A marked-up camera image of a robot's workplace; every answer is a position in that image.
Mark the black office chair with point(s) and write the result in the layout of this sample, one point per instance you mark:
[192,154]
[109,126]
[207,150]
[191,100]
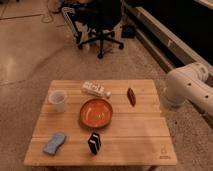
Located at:
[100,17]

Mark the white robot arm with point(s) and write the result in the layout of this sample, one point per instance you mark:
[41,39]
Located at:
[188,83]

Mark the blue sponge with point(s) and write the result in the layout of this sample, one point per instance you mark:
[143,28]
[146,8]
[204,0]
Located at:
[54,143]

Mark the clear plastic cup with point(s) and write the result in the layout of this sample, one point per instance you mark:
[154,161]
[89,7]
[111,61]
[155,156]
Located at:
[58,99]

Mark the wooden table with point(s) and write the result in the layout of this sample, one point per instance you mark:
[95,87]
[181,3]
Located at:
[126,129]

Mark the small black box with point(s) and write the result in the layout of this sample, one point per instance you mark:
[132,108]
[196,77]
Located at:
[128,31]

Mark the black and white eraser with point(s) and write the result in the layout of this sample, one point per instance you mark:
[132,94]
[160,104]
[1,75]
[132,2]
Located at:
[94,143]

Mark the dark red oblong object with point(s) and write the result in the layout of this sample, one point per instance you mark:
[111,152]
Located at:
[131,97]

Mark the orange plate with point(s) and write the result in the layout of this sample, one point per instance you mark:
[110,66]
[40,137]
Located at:
[96,113]

